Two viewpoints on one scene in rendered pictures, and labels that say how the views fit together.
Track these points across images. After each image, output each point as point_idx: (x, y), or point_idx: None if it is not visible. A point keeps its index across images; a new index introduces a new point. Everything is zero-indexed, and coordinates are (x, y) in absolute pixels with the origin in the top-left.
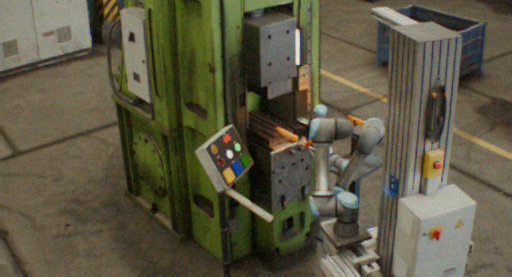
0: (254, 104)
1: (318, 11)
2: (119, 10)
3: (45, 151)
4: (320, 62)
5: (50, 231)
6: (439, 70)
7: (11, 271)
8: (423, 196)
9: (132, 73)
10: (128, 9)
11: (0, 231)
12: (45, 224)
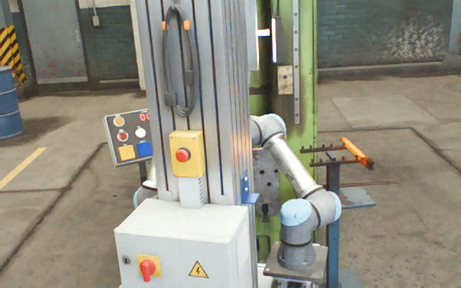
0: (255, 109)
1: (311, 1)
2: (320, 58)
3: None
4: (314, 66)
5: (98, 196)
6: None
7: (35, 216)
8: (176, 206)
9: None
10: None
11: (68, 186)
12: (101, 191)
